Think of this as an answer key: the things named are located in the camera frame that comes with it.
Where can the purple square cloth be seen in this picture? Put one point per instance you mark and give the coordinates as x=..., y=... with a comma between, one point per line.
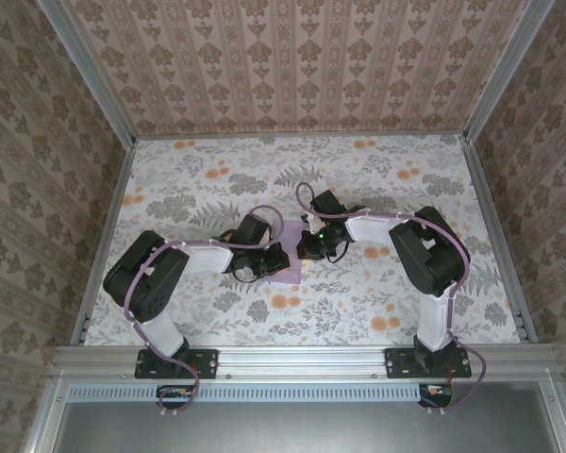
x=293, y=273

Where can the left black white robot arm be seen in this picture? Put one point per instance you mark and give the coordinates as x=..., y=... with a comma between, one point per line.
x=151, y=283

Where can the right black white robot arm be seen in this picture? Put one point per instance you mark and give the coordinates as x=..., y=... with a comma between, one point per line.
x=429, y=255

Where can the floral patterned table cover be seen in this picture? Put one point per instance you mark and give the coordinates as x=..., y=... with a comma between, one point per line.
x=311, y=325

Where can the black connector board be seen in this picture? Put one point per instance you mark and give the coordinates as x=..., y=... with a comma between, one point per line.
x=174, y=394

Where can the grey metal panel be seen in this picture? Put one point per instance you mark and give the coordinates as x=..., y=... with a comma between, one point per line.
x=302, y=429

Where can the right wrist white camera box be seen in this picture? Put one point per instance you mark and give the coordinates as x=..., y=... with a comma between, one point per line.
x=306, y=218

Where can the wide aluminium mounting rail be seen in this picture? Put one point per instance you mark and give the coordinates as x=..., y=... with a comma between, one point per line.
x=302, y=361

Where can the thin aluminium frame rail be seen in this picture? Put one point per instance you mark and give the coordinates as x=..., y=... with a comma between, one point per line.
x=302, y=137

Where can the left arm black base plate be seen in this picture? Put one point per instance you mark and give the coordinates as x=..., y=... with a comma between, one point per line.
x=207, y=363

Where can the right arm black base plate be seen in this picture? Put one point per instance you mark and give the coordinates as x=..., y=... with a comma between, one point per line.
x=398, y=363

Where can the long aluminium frame rail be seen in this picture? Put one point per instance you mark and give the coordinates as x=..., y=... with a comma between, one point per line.
x=485, y=189
x=116, y=189

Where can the aluminium corner post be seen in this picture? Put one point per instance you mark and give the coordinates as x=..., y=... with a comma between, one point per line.
x=505, y=71
x=91, y=71

